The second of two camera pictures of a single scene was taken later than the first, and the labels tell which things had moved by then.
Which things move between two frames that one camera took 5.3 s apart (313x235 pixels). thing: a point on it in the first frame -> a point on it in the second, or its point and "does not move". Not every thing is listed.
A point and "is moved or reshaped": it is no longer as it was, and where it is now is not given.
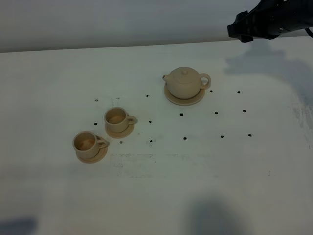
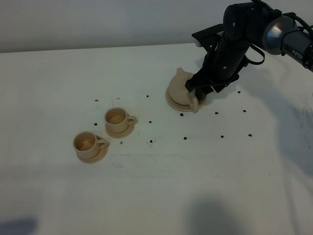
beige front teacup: x=86 y=144 does not move
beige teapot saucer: x=183 y=102 -> x=180 y=106
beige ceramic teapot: x=185 y=82 is moved or reshaped
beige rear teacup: x=117 y=120 does not move
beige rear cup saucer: x=119 y=135 does not move
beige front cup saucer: x=101 y=154 does not move
